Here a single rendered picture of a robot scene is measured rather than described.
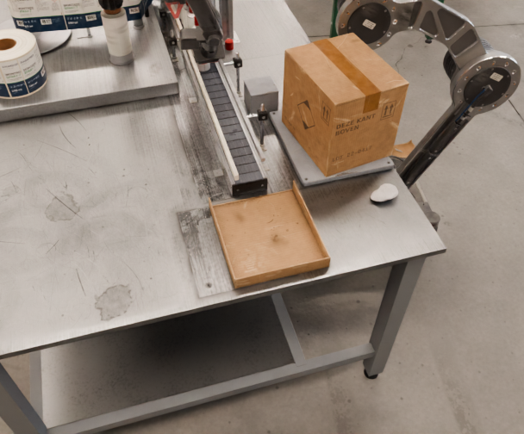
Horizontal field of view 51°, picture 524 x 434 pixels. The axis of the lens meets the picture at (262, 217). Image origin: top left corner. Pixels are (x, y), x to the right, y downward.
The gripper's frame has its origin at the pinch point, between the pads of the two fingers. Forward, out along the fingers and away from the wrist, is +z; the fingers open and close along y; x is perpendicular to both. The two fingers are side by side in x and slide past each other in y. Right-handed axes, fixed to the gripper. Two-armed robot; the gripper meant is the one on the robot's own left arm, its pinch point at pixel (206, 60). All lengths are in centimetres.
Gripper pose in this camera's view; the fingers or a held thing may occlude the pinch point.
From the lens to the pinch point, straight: 202.9
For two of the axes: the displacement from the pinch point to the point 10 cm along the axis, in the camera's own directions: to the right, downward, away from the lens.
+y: -9.6, 2.1, -2.0
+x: 2.3, 9.7, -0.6
